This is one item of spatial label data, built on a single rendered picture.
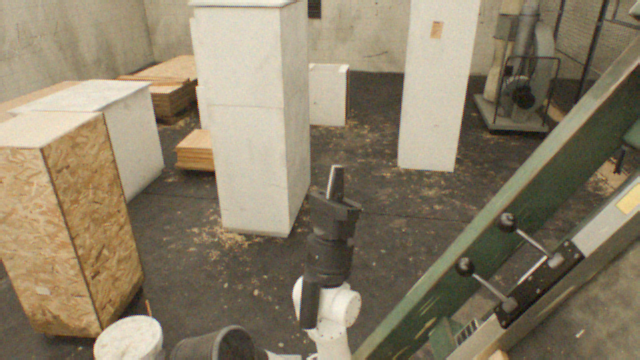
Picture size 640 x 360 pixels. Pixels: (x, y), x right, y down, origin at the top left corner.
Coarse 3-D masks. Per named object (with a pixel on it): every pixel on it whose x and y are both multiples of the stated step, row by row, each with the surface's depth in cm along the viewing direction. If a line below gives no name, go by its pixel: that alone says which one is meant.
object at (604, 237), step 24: (624, 192) 69; (600, 216) 71; (624, 216) 67; (576, 240) 73; (600, 240) 69; (624, 240) 68; (600, 264) 70; (552, 288) 73; (576, 288) 73; (528, 312) 76; (480, 336) 83; (504, 336) 79
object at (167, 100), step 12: (168, 60) 725; (180, 60) 728; (192, 60) 728; (144, 72) 648; (156, 72) 648; (168, 72) 648; (180, 72) 648; (192, 72) 648; (192, 84) 608; (156, 96) 547; (168, 96) 545; (180, 96) 576; (192, 96) 610; (156, 108) 555; (168, 108) 552; (180, 108) 579; (192, 108) 619; (168, 120) 560; (180, 120) 585
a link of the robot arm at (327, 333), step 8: (296, 288) 80; (296, 296) 80; (296, 304) 81; (296, 312) 82; (320, 320) 86; (328, 320) 86; (320, 328) 84; (328, 328) 84; (336, 328) 84; (344, 328) 83; (312, 336) 83; (320, 336) 82; (328, 336) 82; (336, 336) 82; (344, 336) 83; (320, 344) 83; (328, 344) 82; (336, 344) 82
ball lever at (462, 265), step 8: (456, 264) 81; (464, 264) 79; (472, 264) 80; (464, 272) 79; (472, 272) 79; (480, 280) 80; (488, 288) 79; (496, 296) 79; (504, 296) 79; (504, 304) 78; (512, 304) 77
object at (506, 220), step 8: (504, 216) 75; (512, 216) 75; (496, 224) 76; (504, 224) 75; (512, 224) 74; (504, 232) 75; (520, 232) 75; (528, 240) 74; (536, 248) 74; (552, 256) 73; (560, 256) 72; (552, 264) 73; (560, 264) 72
